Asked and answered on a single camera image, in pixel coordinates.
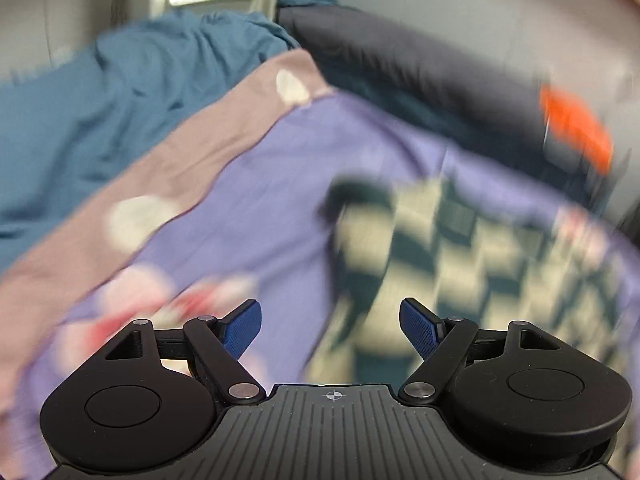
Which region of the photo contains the green cream checkered sweater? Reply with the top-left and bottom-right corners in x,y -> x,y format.
306,179 -> 628,386

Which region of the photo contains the purple floral bed sheet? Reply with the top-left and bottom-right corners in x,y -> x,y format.
0,48 -> 640,480

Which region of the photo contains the orange grey object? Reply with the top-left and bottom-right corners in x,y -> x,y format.
539,84 -> 614,177

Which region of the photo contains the dark navy bed edge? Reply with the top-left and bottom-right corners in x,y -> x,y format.
277,6 -> 611,185

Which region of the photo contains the teal blue blanket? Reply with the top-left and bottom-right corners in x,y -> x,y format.
0,0 -> 342,273

